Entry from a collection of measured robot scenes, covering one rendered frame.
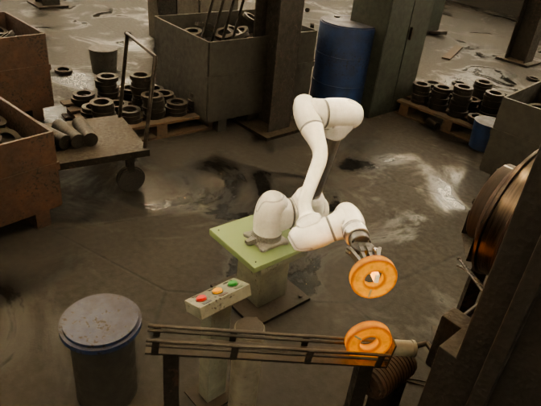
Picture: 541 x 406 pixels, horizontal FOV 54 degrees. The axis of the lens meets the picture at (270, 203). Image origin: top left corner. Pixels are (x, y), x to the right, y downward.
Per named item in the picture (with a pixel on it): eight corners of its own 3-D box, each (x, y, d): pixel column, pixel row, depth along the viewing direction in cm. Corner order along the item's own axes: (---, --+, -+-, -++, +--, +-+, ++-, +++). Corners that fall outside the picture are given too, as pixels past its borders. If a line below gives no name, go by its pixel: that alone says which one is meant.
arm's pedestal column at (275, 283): (210, 287, 297) (212, 242, 281) (265, 263, 321) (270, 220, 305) (253, 329, 272) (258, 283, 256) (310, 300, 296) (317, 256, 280)
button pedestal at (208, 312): (244, 392, 239) (254, 287, 207) (200, 420, 225) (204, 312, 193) (222, 369, 249) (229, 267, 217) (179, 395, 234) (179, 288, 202)
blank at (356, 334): (369, 366, 181) (365, 358, 184) (402, 340, 175) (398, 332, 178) (336, 349, 174) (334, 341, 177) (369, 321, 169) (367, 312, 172)
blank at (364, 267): (403, 263, 170) (400, 256, 172) (358, 258, 167) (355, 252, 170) (390, 300, 177) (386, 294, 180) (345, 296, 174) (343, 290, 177)
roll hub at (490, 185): (509, 228, 194) (536, 160, 180) (469, 254, 178) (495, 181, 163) (495, 221, 198) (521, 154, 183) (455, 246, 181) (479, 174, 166)
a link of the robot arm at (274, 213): (247, 222, 278) (252, 186, 266) (279, 220, 284) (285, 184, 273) (258, 240, 265) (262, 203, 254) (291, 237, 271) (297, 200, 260)
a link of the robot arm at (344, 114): (279, 213, 284) (316, 209, 292) (290, 234, 273) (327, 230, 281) (317, 89, 232) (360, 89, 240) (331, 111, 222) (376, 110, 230)
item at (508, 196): (538, 254, 199) (589, 140, 174) (472, 304, 171) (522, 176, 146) (522, 246, 203) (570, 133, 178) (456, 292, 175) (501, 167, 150)
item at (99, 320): (158, 395, 233) (156, 325, 211) (88, 435, 214) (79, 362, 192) (123, 350, 253) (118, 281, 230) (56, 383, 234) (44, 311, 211)
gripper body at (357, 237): (367, 247, 193) (374, 262, 185) (344, 246, 191) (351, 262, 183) (371, 229, 189) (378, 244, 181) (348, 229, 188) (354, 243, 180)
